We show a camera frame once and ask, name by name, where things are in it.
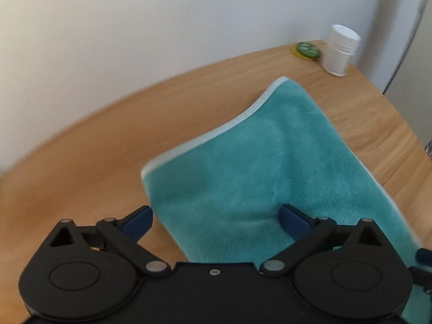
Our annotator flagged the teal towel white trim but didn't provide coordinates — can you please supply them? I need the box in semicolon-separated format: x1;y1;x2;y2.
140;76;432;324

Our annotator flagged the white pill bottle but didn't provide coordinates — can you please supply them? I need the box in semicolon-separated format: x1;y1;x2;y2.
322;24;361;77

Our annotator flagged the green round lid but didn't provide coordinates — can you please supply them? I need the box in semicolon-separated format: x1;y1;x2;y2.
293;42;322;61

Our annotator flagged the white cabinet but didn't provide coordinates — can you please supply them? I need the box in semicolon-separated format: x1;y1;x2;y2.
385;0;432;146

